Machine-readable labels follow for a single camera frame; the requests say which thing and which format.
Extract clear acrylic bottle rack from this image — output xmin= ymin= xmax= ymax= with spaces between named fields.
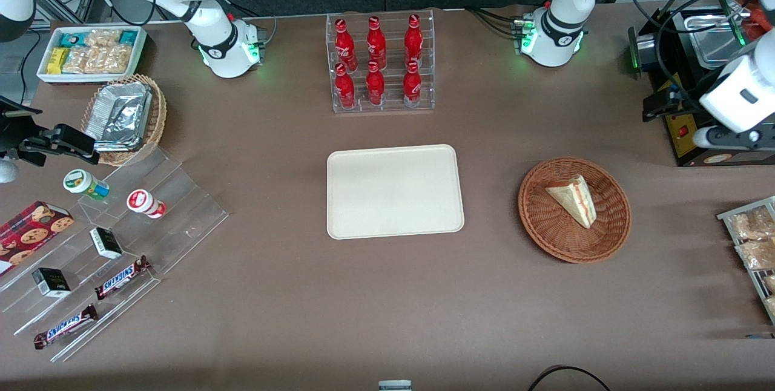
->
xmin=326 ymin=8 xmax=435 ymax=114

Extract black floor cable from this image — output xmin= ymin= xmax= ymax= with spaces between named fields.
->
xmin=527 ymin=365 xmax=612 ymax=391

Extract foil container stack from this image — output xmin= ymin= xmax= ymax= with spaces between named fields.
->
xmin=84 ymin=81 xmax=153 ymax=153

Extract brown round wicker basket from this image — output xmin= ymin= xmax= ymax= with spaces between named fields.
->
xmin=518 ymin=156 xmax=632 ymax=265

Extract cream plastic tray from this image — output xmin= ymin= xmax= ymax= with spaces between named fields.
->
xmin=326 ymin=144 xmax=465 ymax=240

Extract light wicker basket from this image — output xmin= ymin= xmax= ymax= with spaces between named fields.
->
xmin=81 ymin=74 xmax=168 ymax=166

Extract green lid yogurt cup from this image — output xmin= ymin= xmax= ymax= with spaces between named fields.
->
xmin=63 ymin=169 xmax=111 ymax=200

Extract steel warmer pan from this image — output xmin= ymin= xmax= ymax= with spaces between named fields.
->
xmin=681 ymin=11 xmax=755 ymax=70

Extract white snack bin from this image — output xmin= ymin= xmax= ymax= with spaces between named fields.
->
xmin=37 ymin=25 xmax=148 ymax=85

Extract black arm base cables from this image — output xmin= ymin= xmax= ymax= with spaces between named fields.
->
xmin=225 ymin=0 xmax=278 ymax=47
xmin=465 ymin=5 xmax=525 ymax=38

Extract triangular sandwich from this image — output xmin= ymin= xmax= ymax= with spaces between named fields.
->
xmin=545 ymin=174 xmax=598 ymax=229

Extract red cola bottle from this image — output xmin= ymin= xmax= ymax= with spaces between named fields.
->
xmin=404 ymin=14 xmax=424 ymax=68
xmin=335 ymin=63 xmax=357 ymax=110
xmin=367 ymin=16 xmax=387 ymax=70
xmin=403 ymin=61 xmax=423 ymax=108
xmin=366 ymin=61 xmax=386 ymax=107
xmin=335 ymin=18 xmax=357 ymax=72

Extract tray of packaged snacks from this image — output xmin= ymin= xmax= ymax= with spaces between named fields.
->
xmin=717 ymin=196 xmax=775 ymax=326

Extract black left arm base cables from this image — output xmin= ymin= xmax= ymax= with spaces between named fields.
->
xmin=465 ymin=5 xmax=525 ymax=38

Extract black right arm base cables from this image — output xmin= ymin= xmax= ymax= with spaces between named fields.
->
xmin=225 ymin=0 xmax=278 ymax=47

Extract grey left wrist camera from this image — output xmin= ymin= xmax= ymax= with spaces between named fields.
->
xmin=693 ymin=126 xmax=775 ymax=150

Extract red cookie box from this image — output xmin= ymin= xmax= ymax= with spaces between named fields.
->
xmin=0 ymin=200 xmax=75 ymax=278

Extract clear acrylic stepped display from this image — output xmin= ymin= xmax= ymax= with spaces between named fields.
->
xmin=0 ymin=146 xmax=229 ymax=363

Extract Snickers bar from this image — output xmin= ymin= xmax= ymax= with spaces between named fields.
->
xmin=94 ymin=255 xmax=152 ymax=301
xmin=33 ymin=304 xmax=99 ymax=350

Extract red lid yogurt cup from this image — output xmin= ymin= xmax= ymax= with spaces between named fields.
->
xmin=127 ymin=189 xmax=167 ymax=219

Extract small black box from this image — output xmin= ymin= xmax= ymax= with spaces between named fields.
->
xmin=31 ymin=267 xmax=72 ymax=299
xmin=89 ymin=227 xmax=124 ymax=260

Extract red food in warmer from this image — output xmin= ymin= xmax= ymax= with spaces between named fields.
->
xmin=740 ymin=0 xmax=768 ymax=41

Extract clear nut snack bag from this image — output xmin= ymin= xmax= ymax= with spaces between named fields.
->
xmin=90 ymin=44 xmax=132 ymax=74
xmin=63 ymin=46 xmax=93 ymax=74
xmin=85 ymin=28 xmax=122 ymax=48

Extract black food warmer cabinet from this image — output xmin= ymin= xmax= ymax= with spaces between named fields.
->
xmin=627 ymin=0 xmax=775 ymax=168

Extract yellow snack bar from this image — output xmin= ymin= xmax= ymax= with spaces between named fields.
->
xmin=47 ymin=47 xmax=69 ymax=75

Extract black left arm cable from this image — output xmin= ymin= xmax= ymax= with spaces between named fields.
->
xmin=625 ymin=0 xmax=775 ymax=105

